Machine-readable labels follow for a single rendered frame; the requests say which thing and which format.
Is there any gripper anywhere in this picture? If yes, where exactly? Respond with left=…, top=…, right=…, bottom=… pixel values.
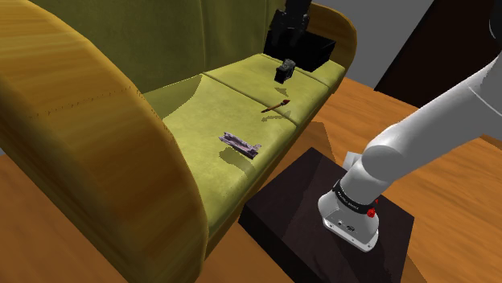
left=270, top=0, right=314, bottom=49

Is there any black box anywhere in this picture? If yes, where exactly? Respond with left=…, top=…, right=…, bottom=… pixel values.
left=262, top=30, right=337, bottom=74

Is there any brown paint brush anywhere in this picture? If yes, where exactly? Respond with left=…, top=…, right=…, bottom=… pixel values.
left=260, top=99, right=292, bottom=114

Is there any yellow-green sofa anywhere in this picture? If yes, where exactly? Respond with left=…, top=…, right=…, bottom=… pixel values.
left=0, top=0, right=359, bottom=283

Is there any purple flat tool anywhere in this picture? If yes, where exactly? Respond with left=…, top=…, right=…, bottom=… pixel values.
left=217, top=131, right=263, bottom=160

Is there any dark robot stand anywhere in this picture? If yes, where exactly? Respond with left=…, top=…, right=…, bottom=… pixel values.
left=237, top=146, right=415, bottom=283

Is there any dark grey camera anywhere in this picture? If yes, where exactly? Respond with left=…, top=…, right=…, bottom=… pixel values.
left=274, top=58, right=298, bottom=85

